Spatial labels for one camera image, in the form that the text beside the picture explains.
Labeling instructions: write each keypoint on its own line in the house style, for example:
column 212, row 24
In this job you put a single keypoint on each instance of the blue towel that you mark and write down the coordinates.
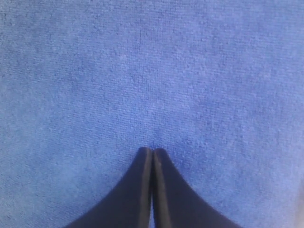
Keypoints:
column 219, row 84

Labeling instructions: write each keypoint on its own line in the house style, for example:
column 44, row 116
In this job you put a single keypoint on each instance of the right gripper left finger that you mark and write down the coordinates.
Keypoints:
column 128, row 204

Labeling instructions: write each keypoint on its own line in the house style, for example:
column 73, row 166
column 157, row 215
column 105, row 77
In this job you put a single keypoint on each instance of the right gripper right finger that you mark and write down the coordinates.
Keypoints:
column 176, row 204

